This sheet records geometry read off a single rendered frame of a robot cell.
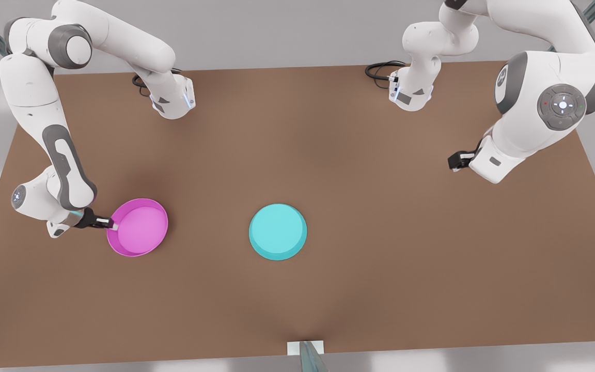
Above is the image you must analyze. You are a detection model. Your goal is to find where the pink plate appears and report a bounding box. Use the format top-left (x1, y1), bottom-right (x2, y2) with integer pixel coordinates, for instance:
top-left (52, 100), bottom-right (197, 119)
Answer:
top-left (106, 198), bottom-right (169, 258)

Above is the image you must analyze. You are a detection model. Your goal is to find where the blue plate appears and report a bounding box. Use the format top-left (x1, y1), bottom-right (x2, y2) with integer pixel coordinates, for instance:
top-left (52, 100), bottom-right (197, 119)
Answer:
top-left (248, 203), bottom-right (308, 261)

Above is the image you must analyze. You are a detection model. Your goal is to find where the black cable loop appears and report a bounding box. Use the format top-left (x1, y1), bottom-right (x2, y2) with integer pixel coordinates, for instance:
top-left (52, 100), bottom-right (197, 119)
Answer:
top-left (365, 60), bottom-right (408, 89)
top-left (132, 68), bottom-right (183, 97)

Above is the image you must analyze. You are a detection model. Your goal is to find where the white post foot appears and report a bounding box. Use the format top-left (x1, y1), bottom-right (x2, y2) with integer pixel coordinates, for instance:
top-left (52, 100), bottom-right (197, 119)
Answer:
top-left (287, 340), bottom-right (325, 357)

